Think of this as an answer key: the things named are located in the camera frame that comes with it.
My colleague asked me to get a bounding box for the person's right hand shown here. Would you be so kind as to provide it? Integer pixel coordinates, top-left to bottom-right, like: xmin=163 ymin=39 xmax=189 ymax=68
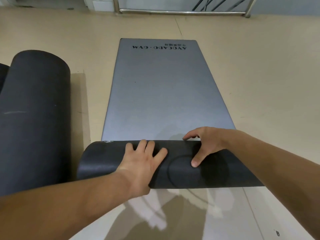
xmin=183 ymin=126 xmax=234 ymax=168

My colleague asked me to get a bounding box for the person's left hand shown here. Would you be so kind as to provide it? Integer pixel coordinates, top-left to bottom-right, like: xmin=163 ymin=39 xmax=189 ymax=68
xmin=116 ymin=139 xmax=168 ymax=198

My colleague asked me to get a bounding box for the grey yoga mat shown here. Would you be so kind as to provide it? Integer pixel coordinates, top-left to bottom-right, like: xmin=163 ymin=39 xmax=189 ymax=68
xmin=0 ymin=50 xmax=71 ymax=197
xmin=0 ymin=63 xmax=10 ymax=95
xmin=77 ymin=38 xmax=265 ymax=190

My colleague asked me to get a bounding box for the person's left forearm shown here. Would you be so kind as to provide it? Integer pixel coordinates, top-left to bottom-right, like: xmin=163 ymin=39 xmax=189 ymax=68
xmin=0 ymin=170 xmax=135 ymax=240

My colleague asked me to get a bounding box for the person's right forearm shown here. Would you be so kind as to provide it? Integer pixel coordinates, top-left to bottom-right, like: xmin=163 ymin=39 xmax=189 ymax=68
xmin=225 ymin=130 xmax=320 ymax=239

